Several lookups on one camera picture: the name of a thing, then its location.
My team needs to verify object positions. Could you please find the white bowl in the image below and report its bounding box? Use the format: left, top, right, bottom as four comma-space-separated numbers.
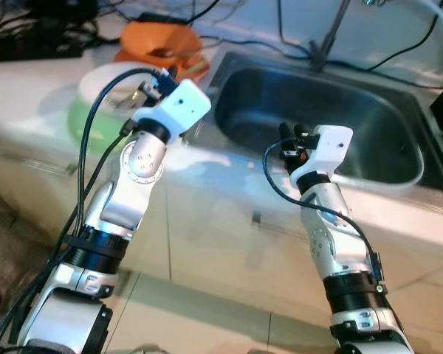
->
78, 63, 171, 122

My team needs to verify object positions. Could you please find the green plate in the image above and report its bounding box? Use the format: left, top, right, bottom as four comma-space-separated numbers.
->
65, 100, 145, 152

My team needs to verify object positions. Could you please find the metal spoon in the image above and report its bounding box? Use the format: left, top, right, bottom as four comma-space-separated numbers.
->
151, 46, 182, 60

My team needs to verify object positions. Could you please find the orange plate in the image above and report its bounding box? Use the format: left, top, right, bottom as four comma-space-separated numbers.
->
114, 50, 210, 83

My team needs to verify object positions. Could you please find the stainless steel sink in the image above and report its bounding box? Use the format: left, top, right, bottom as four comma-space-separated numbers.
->
194, 46, 443, 196

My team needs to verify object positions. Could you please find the orange bowl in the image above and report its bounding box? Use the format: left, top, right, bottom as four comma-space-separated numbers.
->
120, 21, 202, 66

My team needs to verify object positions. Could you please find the black power adapter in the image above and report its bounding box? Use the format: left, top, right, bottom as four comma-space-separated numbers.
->
137, 10, 191, 24

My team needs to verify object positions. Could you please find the metal faucet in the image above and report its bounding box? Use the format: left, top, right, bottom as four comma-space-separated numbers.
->
309, 0, 353, 72

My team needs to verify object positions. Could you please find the black power strip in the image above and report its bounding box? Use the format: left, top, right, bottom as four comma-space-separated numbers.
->
0, 33, 86, 61

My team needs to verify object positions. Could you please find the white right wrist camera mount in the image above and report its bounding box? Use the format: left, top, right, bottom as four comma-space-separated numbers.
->
289, 125, 354, 187

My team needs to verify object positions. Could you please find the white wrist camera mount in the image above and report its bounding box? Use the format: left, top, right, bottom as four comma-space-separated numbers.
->
133, 80, 212, 141
289, 125, 354, 187

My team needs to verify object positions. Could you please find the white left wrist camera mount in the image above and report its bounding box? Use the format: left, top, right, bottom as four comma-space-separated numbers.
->
133, 80, 212, 141

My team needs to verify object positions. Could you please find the metal drawer handle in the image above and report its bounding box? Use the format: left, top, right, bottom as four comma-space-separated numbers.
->
250, 212, 315, 240
0, 139, 78, 178

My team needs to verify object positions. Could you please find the black wall cable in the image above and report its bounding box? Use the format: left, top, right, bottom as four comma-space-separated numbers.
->
276, 0, 312, 54

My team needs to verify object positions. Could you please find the white hose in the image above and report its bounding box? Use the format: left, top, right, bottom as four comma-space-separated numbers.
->
410, 0, 443, 137

